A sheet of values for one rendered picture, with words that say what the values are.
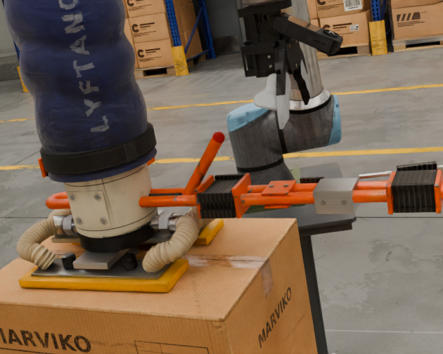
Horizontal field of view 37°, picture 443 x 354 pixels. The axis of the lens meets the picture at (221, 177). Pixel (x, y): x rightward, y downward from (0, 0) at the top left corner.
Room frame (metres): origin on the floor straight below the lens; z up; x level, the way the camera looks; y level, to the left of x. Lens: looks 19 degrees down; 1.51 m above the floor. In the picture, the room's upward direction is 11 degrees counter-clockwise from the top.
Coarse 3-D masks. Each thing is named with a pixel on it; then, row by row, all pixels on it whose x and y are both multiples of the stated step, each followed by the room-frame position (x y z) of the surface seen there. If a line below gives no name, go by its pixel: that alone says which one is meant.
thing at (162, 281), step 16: (64, 256) 1.23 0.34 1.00; (128, 256) 1.17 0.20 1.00; (32, 272) 1.25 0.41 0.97; (48, 272) 1.23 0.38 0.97; (64, 272) 1.21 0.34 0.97; (80, 272) 1.20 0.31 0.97; (96, 272) 1.18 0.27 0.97; (112, 272) 1.17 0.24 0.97; (128, 272) 1.16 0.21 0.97; (144, 272) 1.14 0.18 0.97; (160, 272) 1.13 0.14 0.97; (176, 272) 1.13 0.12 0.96; (48, 288) 1.20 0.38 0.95; (64, 288) 1.18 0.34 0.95; (80, 288) 1.17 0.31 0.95; (96, 288) 1.15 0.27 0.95; (112, 288) 1.14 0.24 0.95; (128, 288) 1.12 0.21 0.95; (144, 288) 1.11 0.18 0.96; (160, 288) 1.09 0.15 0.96
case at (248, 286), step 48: (48, 240) 1.47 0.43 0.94; (240, 240) 1.26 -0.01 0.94; (288, 240) 1.26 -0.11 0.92; (0, 288) 1.25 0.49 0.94; (192, 288) 1.09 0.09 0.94; (240, 288) 1.06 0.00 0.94; (288, 288) 1.23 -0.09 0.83; (0, 336) 1.21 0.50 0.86; (48, 336) 1.15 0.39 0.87; (96, 336) 1.09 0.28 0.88; (144, 336) 1.04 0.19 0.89; (192, 336) 1.00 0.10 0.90; (240, 336) 1.01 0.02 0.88; (288, 336) 1.19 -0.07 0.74
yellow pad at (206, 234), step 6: (216, 222) 1.33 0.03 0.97; (222, 222) 1.34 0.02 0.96; (204, 228) 1.31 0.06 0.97; (210, 228) 1.30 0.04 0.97; (216, 228) 1.31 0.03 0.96; (198, 234) 1.28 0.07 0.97; (204, 234) 1.28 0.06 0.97; (210, 234) 1.28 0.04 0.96; (216, 234) 1.30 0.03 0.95; (198, 240) 1.27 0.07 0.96; (204, 240) 1.26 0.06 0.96; (210, 240) 1.27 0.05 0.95
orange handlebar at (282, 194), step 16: (64, 192) 1.36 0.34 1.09; (160, 192) 1.25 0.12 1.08; (256, 192) 1.17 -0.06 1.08; (272, 192) 1.11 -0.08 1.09; (288, 192) 1.11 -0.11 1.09; (304, 192) 1.09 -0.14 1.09; (368, 192) 1.04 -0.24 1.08; (384, 192) 1.03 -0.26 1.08; (64, 208) 1.31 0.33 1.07; (272, 208) 1.11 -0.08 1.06
